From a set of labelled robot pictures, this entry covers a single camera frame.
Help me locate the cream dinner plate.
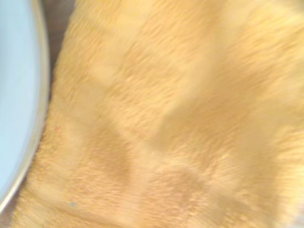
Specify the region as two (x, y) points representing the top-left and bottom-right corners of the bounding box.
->
(0, 0), (50, 212)

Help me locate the yellow terry cloth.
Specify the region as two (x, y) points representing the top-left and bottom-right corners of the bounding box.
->
(9, 0), (304, 228)

